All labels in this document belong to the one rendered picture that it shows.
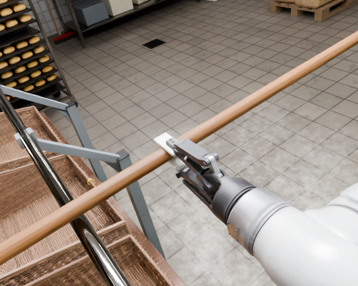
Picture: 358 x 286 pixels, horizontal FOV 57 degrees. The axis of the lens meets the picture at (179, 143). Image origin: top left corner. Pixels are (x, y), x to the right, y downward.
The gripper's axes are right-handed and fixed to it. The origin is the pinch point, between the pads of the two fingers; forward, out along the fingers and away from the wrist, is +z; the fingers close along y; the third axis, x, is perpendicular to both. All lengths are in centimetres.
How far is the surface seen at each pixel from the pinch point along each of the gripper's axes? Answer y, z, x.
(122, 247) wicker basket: 49, 27, -13
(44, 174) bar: 2.2, 16.7, -22.0
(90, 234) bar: 2.2, -5.1, -20.5
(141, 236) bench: 61, 36, -4
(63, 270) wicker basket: 41, 26, -31
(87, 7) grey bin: 71, 429, 137
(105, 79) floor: 118, 297, 85
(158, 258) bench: 61, 23, -4
